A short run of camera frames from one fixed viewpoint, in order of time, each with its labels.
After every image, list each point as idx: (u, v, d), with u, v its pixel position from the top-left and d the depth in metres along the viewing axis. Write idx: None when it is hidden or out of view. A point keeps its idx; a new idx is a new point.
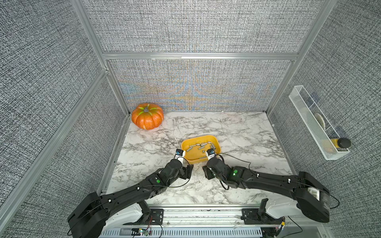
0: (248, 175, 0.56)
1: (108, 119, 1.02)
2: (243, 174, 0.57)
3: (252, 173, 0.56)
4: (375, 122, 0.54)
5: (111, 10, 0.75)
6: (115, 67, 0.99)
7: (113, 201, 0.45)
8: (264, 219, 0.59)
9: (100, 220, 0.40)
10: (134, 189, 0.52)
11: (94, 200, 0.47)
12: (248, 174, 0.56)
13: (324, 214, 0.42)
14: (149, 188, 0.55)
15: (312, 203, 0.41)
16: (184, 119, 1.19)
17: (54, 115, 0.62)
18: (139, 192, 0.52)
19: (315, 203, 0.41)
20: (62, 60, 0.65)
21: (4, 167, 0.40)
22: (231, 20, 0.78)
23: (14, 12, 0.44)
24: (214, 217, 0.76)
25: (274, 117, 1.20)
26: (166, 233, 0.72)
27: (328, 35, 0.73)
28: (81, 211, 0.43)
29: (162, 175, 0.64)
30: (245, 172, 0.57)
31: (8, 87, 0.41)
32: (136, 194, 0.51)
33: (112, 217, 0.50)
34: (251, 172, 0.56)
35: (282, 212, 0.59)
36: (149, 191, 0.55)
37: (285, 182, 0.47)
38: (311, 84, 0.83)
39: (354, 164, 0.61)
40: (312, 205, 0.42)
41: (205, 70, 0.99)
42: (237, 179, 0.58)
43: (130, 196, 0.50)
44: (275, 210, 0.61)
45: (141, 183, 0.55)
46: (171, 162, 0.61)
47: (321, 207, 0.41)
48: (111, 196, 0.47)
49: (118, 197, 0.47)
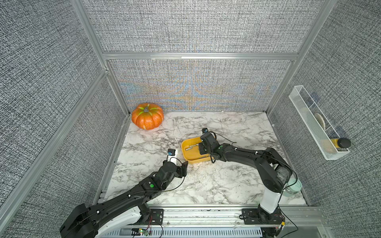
0: (229, 148, 0.64)
1: (108, 119, 1.02)
2: (225, 148, 0.65)
3: (232, 148, 0.63)
4: (375, 122, 0.54)
5: (111, 10, 0.75)
6: (115, 67, 0.99)
7: (102, 212, 0.45)
8: (263, 217, 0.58)
9: (88, 233, 0.40)
10: (126, 197, 0.51)
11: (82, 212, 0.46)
12: (230, 148, 0.64)
13: (276, 182, 0.48)
14: (142, 195, 0.54)
15: (267, 170, 0.48)
16: (184, 119, 1.19)
17: (54, 115, 0.62)
18: (131, 200, 0.51)
19: (270, 171, 0.48)
20: (62, 60, 0.65)
21: (4, 167, 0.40)
22: (231, 20, 0.78)
23: (14, 12, 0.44)
24: (214, 217, 0.76)
25: (275, 117, 1.19)
26: (166, 233, 0.72)
27: (328, 35, 0.73)
28: (70, 223, 0.43)
29: (157, 179, 0.63)
30: (227, 147, 0.65)
31: (8, 86, 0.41)
32: (127, 201, 0.50)
33: (104, 226, 0.50)
34: (232, 146, 0.64)
35: (269, 201, 0.61)
36: (141, 197, 0.54)
37: (253, 153, 0.54)
38: (311, 84, 0.83)
39: (354, 164, 0.61)
40: (267, 172, 0.49)
41: (205, 70, 0.99)
42: (220, 150, 0.67)
43: (119, 205, 0.48)
44: (265, 202, 0.64)
45: (132, 190, 0.54)
46: (165, 165, 0.59)
47: (276, 175, 0.48)
48: (100, 206, 0.46)
49: (108, 207, 0.47)
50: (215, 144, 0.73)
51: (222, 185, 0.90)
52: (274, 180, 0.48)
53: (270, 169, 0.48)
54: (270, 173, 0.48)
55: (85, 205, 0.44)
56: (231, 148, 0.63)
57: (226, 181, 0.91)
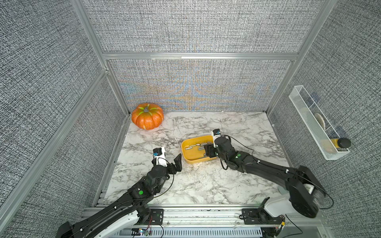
0: (250, 159, 0.58)
1: (108, 119, 1.02)
2: (245, 158, 0.59)
3: (253, 159, 0.57)
4: (375, 122, 0.54)
5: (111, 10, 0.75)
6: (115, 67, 0.99)
7: (87, 228, 0.45)
8: (263, 217, 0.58)
9: None
10: (111, 209, 0.49)
11: (66, 229, 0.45)
12: (249, 158, 0.58)
13: (311, 208, 0.43)
14: (129, 204, 0.52)
15: (303, 193, 0.42)
16: (184, 119, 1.19)
17: (54, 115, 0.62)
18: (117, 211, 0.50)
19: (306, 195, 0.42)
20: (62, 60, 0.65)
21: (4, 167, 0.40)
22: (231, 20, 0.78)
23: (14, 12, 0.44)
24: (214, 217, 0.76)
25: (275, 117, 1.19)
26: (166, 233, 0.72)
27: (328, 35, 0.73)
28: None
29: (146, 185, 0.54)
30: (246, 157, 0.60)
31: (8, 86, 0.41)
32: (112, 214, 0.49)
33: (97, 235, 0.51)
34: (253, 157, 0.58)
35: (278, 208, 0.59)
36: (128, 207, 0.51)
37: (283, 172, 0.48)
38: (311, 84, 0.83)
39: (354, 164, 0.61)
40: (302, 196, 0.43)
41: (205, 70, 0.99)
42: (237, 160, 0.60)
43: (104, 219, 0.47)
44: (272, 207, 0.62)
45: (120, 200, 0.52)
46: (154, 169, 0.55)
47: (311, 201, 0.42)
48: (85, 222, 0.46)
49: (93, 222, 0.46)
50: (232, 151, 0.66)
51: (222, 185, 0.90)
52: (309, 206, 0.43)
53: (306, 194, 0.42)
54: (305, 198, 0.42)
55: (68, 223, 0.44)
56: (252, 160, 0.57)
57: (226, 181, 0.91)
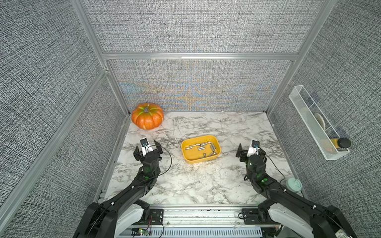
0: (277, 187, 0.57)
1: (108, 119, 1.02)
2: (271, 184, 0.60)
3: (280, 188, 0.57)
4: (375, 122, 0.54)
5: (111, 10, 0.75)
6: (115, 67, 0.99)
7: (117, 202, 0.47)
8: (262, 215, 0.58)
9: (112, 220, 0.41)
10: (130, 188, 0.54)
11: (96, 207, 0.43)
12: (277, 186, 0.58)
13: None
14: (143, 183, 0.59)
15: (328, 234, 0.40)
16: (184, 119, 1.19)
17: (54, 115, 0.62)
18: (136, 189, 0.55)
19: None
20: (62, 60, 0.65)
21: (4, 167, 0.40)
22: (231, 20, 0.78)
23: (14, 12, 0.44)
24: (214, 217, 0.76)
25: (274, 117, 1.20)
26: (166, 233, 0.72)
27: (328, 35, 0.73)
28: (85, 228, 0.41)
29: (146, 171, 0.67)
30: (274, 184, 0.59)
31: (8, 86, 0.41)
32: (134, 191, 0.54)
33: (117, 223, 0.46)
34: (280, 186, 0.58)
35: (284, 220, 0.59)
36: (143, 185, 0.58)
37: (309, 207, 0.47)
38: (311, 84, 0.83)
39: (354, 164, 0.61)
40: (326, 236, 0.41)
41: (205, 70, 0.99)
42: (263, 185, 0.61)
43: (128, 194, 0.51)
44: (279, 215, 0.60)
45: (133, 183, 0.57)
46: (146, 156, 0.63)
47: None
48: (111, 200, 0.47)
49: (119, 198, 0.48)
50: (262, 175, 0.67)
51: (222, 185, 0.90)
52: None
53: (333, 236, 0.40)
54: None
55: (95, 204, 0.44)
56: (279, 189, 0.57)
57: (226, 181, 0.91)
